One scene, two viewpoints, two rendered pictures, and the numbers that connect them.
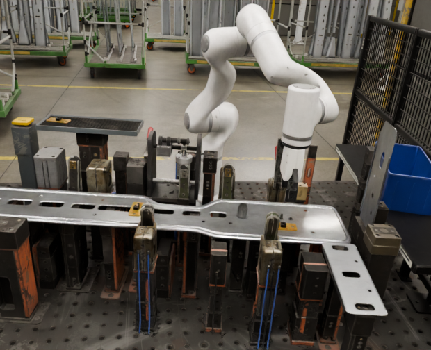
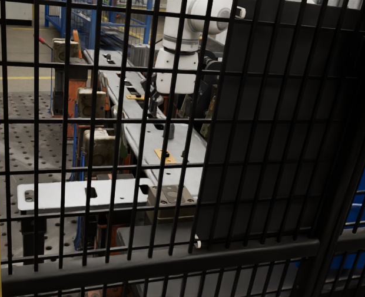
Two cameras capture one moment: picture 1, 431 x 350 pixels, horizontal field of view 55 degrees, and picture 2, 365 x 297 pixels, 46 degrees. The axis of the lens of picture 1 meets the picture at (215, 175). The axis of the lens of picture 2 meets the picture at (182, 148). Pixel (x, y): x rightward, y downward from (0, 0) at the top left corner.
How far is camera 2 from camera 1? 1.40 m
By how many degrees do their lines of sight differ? 60
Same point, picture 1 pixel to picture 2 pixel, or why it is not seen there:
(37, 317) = (70, 141)
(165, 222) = (126, 107)
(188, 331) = not seen: hidden behind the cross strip
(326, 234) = (171, 181)
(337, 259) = (118, 185)
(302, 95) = not seen: outside the picture
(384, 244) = (151, 202)
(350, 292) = (55, 189)
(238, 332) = not seen: hidden behind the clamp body
